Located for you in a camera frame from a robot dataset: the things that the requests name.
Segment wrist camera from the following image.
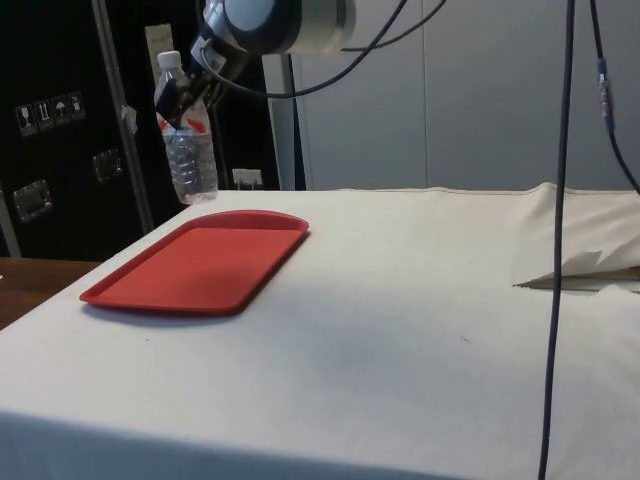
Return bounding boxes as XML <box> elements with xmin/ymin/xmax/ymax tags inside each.
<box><xmin>189</xmin><ymin>36</ymin><xmax>228</xmax><ymax>72</ymax></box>

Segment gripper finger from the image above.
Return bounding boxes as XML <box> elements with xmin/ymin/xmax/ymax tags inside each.
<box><xmin>183</xmin><ymin>74</ymin><xmax>223</xmax><ymax>109</ymax></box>
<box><xmin>155</xmin><ymin>76</ymin><xmax>185</xmax><ymax>124</ymax></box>

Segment red tray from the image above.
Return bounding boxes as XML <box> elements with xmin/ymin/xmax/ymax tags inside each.
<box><xmin>78</xmin><ymin>209</ymin><xmax>311</xmax><ymax>318</ymax></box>

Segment black cabinet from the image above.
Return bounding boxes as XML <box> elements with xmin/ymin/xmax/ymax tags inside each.
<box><xmin>0</xmin><ymin>0</ymin><xmax>307</xmax><ymax>262</ymax></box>

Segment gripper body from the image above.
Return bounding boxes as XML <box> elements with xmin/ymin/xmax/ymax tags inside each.
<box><xmin>198</xmin><ymin>47</ymin><xmax>252</xmax><ymax>92</ymax></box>

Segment pale lockers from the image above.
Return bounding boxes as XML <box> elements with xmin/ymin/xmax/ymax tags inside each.
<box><xmin>262</xmin><ymin>0</ymin><xmax>640</xmax><ymax>193</ymax></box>

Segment clear plastic bottle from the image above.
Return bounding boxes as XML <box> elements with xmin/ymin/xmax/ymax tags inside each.
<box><xmin>153</xmin><ymin>49</ymin><xmax>220</xmax><ymax>206</ymax></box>

